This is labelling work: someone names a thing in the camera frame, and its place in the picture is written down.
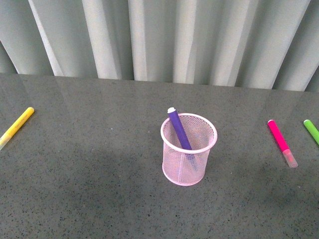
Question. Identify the purple marker pen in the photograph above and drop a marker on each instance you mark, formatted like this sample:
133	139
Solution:
179	130

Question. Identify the pink highlighter pen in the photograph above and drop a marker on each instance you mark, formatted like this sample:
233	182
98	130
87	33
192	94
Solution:
290	159

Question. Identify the pink mesh pen cup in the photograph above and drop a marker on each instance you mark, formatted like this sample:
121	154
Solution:
187	167

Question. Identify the yellow highlighter pen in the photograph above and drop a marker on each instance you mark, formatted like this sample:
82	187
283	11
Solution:
13	129

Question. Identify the grey pleated curtain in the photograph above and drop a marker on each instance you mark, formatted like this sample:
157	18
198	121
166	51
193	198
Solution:
264	44

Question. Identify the green highlighter pen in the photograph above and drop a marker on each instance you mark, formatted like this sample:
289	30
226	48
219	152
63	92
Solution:
312	130

